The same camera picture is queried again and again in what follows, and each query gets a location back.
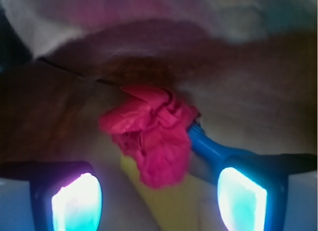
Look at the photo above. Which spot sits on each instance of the brown paper bag tray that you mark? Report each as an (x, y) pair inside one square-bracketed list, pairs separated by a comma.
[(259, 96)]

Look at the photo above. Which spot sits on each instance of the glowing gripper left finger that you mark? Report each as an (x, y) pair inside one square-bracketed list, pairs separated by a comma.
[(49, 196)]

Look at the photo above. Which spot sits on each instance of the red paper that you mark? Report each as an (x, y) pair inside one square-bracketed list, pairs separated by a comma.
[(151, 127)]

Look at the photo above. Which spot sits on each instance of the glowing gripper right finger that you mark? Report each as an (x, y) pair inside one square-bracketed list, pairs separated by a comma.
[(269, 193)]

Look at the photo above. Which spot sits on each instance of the blue plastic bottle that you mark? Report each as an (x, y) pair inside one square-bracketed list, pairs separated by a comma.
[(214, 153)]

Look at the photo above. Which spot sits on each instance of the yellow microfiber cloth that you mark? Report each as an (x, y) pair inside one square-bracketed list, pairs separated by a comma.
[(175, 208)]

